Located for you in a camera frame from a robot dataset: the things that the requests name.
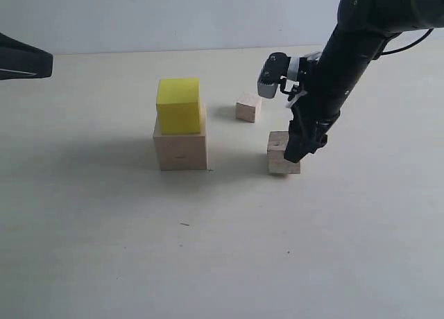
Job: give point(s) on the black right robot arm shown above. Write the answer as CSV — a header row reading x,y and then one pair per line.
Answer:
x,y
363,29

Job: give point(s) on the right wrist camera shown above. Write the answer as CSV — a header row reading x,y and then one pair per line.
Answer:
x,y
287,74

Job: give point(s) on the small pale wooden cube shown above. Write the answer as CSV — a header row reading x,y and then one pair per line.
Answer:
x,y
248,107

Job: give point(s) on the yellow cube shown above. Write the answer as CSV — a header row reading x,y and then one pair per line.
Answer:
x,y
178,106

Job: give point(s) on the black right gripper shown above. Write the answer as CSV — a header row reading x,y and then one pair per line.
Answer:
x,y
313,116

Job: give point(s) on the large pale wooden cube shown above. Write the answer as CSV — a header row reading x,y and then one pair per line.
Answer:
x,y
182,152

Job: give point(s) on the medium plywood cube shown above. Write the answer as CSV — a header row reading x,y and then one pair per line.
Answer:
x,y
277,165

